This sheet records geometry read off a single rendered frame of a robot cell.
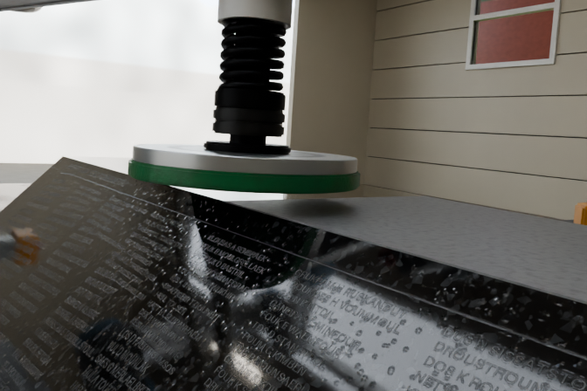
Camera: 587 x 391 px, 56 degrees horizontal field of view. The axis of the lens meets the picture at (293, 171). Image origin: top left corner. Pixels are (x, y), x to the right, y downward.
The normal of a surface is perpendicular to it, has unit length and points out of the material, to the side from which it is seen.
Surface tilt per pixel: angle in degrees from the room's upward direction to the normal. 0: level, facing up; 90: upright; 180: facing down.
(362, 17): 90
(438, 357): 45
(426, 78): 90
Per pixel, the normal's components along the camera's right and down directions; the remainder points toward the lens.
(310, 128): 0.55, 0.10
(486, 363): -0.51, -0.71
